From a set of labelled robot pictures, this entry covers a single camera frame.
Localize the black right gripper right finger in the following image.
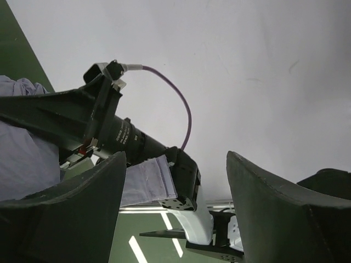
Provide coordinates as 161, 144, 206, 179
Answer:
227, 151, 350, 262

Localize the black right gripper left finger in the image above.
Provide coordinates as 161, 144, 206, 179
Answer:
1, 152, 126, 262

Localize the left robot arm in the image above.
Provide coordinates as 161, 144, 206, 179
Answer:
1, 74, 244, 254

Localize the lavender folding umbrella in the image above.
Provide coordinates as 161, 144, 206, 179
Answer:
1, 76, 178, 206

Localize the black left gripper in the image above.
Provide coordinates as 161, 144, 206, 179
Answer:
1, 74, 122, 151

